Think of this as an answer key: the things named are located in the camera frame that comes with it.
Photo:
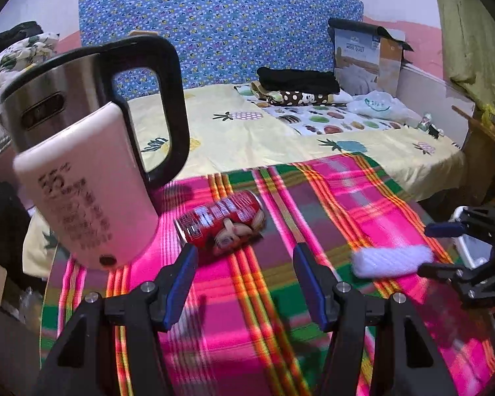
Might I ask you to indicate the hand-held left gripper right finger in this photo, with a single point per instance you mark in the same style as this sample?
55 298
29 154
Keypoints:
311 284

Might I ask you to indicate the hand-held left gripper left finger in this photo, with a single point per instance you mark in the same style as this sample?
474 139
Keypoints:
180 282

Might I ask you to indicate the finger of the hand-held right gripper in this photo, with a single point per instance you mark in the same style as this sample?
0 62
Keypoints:
445 229
441 271

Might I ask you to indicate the round white bin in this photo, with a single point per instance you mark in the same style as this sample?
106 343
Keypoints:
474 251

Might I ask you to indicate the white towel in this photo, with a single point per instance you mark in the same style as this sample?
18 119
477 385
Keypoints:
390 260

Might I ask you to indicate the red drink can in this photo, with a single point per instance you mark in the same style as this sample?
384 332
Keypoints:
222 222

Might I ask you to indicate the pink plaid blanket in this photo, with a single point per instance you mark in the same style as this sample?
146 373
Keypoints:
272 326

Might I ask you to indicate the wooden table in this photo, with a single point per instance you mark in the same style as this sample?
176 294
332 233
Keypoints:
484 152

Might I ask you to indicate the small black object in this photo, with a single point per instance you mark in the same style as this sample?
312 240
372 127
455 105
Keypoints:
435 132

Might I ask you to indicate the small clear bottle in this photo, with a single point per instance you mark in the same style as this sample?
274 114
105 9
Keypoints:
425 121

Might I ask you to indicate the steel and white electric kettle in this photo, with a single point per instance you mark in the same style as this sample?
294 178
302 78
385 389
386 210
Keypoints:
78 198

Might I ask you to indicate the white plastic bag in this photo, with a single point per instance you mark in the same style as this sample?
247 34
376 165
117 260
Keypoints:
377 105

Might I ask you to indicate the yellow pineapple bed sheet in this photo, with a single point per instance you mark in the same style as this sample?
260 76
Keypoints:
239 144

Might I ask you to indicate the white fruit print cloth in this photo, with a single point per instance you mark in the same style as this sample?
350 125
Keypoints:
326 117

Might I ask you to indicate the open cardboard box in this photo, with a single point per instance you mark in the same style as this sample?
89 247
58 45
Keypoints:
390 62

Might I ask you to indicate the black bulky object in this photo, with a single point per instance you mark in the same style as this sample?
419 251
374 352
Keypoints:
6 231

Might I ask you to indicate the brown polka dot cloth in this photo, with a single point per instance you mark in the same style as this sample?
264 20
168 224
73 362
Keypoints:
297 98

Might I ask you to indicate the quilt package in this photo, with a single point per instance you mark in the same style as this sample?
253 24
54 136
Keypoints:
352 62

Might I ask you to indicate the green curtain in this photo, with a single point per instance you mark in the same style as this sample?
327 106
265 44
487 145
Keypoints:
470 37

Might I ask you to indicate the black folded cloth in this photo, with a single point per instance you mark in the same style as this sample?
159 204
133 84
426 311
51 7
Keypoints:
297 80

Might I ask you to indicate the blue patterned headboard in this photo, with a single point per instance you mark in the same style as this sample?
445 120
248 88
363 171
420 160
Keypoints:
231 33

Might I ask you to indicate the white pineapple print cloth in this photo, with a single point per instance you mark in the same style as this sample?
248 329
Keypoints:
0 86

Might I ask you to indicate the dark cloth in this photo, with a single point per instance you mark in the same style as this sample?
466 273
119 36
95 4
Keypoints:
14 33

